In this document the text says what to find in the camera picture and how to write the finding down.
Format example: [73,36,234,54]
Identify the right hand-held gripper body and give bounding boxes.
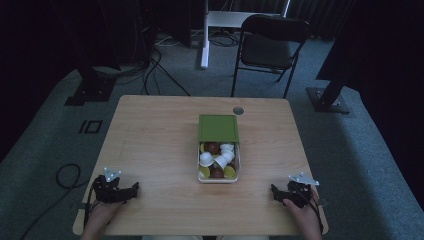
[281,171,320,209]

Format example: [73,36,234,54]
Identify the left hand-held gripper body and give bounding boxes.
[89,167,134,205]

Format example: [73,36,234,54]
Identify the person's left hand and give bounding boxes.
[83,199,123,236]

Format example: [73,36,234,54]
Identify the person's right hand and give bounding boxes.
[282,189,323,235]

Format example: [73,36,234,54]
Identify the white rectangular box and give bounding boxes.
[196,141,241,184]

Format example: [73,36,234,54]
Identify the person's legs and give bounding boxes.
[141,235,270,240]

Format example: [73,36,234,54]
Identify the green box lid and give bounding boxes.
[197,114,241,144]

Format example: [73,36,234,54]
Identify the black stand base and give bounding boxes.
[63,65,118,107]
[306,79,351,115]

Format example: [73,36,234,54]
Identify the black folding chair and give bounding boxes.
[230,13,311,100]

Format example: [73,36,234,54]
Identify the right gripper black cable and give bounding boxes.
[309,189,325,235]

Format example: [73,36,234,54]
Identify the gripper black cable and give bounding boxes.
[83,186,101,229]
[309,189,325,235]

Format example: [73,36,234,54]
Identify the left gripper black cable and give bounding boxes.
[83,186,101,229]

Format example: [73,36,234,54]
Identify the black floor cable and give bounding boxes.
[19,162,92,240]

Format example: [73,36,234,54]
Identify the black cable bundle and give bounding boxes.
[116,31,192,98]

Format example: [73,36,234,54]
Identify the white desk frame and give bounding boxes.
[200,0,292,70]

